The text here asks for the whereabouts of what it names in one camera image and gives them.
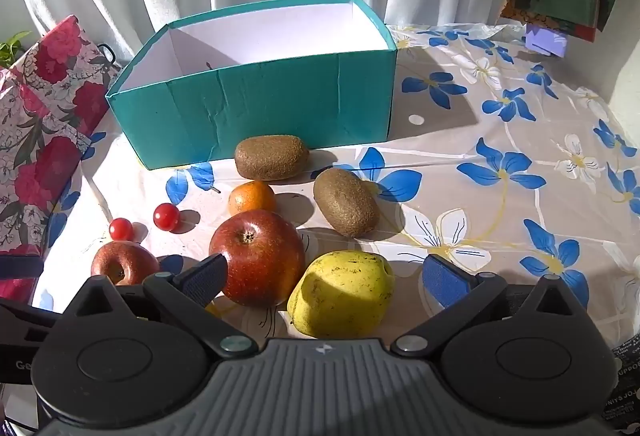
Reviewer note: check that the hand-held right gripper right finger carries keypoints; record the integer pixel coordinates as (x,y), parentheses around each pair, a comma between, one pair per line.
(445,278)

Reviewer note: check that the orange tangerine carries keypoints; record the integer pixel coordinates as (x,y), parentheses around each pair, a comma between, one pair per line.
(252,198)

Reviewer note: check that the yellow pear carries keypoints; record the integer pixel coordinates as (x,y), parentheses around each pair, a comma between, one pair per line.
(342,296)

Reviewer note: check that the floral gift bag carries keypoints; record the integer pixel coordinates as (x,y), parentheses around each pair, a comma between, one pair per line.
(45,141)

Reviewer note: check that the large red apple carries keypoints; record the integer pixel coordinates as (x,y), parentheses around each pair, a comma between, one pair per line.
(257,261)

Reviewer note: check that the teal cardboard box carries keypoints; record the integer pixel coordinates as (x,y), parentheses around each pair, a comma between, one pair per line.
(250,116)

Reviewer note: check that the purple paper box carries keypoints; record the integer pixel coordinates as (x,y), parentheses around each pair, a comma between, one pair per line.
(546,41)

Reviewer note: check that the blue flower tablecloth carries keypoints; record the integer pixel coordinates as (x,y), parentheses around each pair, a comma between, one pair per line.
(500,216)

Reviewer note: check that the orange patterned cloth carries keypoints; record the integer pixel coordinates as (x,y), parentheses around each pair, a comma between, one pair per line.
(515,8)

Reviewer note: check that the black printed packet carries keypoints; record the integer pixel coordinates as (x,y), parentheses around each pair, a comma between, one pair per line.
(625,381)

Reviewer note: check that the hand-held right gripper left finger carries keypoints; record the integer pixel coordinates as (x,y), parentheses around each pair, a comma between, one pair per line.
(202,278)

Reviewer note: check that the brown kiwi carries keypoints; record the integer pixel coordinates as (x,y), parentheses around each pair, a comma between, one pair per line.
(346,203)
(272,157)

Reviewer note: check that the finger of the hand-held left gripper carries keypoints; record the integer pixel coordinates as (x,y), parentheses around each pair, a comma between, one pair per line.
(20,341)

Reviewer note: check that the small red apple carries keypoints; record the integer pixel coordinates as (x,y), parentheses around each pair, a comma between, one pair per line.
(132,261)

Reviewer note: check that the green leafy plant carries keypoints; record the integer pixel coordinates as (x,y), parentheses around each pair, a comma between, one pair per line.
(12,47)

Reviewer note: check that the red cherry tomato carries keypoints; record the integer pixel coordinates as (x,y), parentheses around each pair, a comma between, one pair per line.
(121,229)
(166,217)

